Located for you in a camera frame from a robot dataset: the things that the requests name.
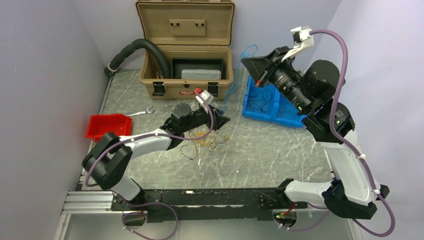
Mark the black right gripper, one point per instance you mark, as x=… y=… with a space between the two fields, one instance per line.
x=263 y=68

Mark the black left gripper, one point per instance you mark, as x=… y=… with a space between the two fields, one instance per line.
x=218 y=120

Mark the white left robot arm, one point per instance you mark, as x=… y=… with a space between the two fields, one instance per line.
x=107 y=161

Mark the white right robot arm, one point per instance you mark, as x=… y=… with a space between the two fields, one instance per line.
x=349 y=194

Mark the blue bin left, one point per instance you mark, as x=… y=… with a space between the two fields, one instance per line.
x=258 y=101

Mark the blue bin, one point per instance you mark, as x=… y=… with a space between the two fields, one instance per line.
x=283 y=113
x=258 y=101

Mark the blue bin right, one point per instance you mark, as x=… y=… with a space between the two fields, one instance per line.
x=283 y=113

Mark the grey plastic box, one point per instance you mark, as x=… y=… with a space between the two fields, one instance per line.
x=201 y=74

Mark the tan tool case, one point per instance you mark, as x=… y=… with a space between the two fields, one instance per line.
x=192 y=30

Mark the black tray in case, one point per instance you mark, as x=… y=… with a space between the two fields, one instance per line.
x=179 y=64

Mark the silver wrench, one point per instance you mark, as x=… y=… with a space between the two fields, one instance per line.
x=148 y=110

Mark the red bin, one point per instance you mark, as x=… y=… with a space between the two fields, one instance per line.
x=101 y=124

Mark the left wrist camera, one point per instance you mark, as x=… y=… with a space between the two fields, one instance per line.
x=204 y=98

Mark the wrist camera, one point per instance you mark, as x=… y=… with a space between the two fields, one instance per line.
x=302 y=40
x=204 y=98

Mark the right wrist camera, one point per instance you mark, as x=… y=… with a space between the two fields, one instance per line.
x=302 y=40

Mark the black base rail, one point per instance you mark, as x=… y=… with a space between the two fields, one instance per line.
x=208 y=204

